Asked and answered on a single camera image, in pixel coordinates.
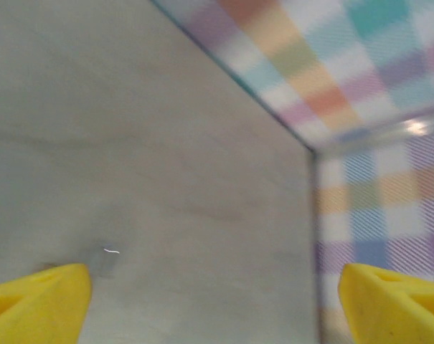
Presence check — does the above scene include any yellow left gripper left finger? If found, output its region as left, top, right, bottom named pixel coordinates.
left=0, top=263, right=93, bottom=344

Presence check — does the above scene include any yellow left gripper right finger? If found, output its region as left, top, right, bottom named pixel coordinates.
left=337, top=262, right=434, bottom=344

